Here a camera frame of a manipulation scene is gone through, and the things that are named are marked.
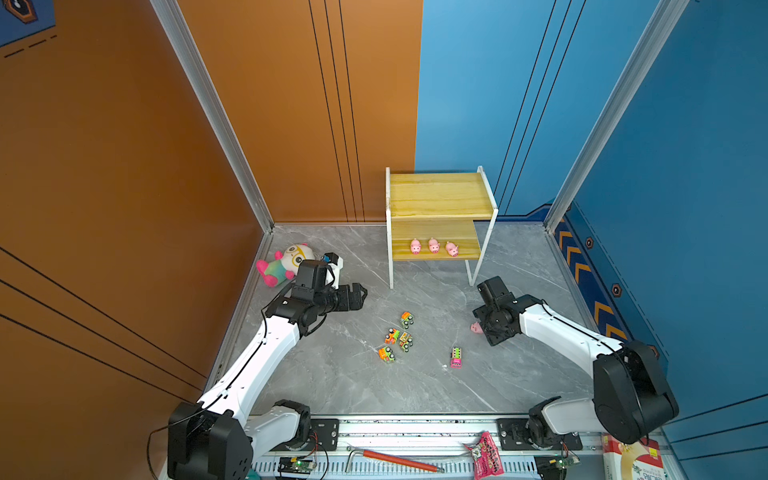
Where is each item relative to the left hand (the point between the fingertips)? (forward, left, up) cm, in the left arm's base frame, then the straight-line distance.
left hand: (354, 288), depth 82 cm
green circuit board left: (-39, +12, -17) cm, 44 cm away
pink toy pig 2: (+15, -23, +1) cm, 28 cm away
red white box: (-37, -67, -12) cm, 77 cm away
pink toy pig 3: (+13, -28, +1) cm, 31 cm away
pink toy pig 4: (-7, -34, -8) cm, 36 cm away
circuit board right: (-38, -50, -18) cm, 65 cm away
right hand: (-3, -36, -13) cm, 38 cm away
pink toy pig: (+14, -17, +2) cm, 22 cm away
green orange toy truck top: (-2, -15, -14) cm, 21 cm away
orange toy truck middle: (-8, -11, -14) cm, 19 cm away
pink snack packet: (-37, -33, -15) cm, 52 cm away
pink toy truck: (-14, -29, -13) cm, 35 cm away
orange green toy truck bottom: (-13, -9, -14) cm, 21 cm away
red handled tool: (-37, -10, -17) cm, 42 cm away
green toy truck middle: (-9, -15, -14) cm, 22 cm away
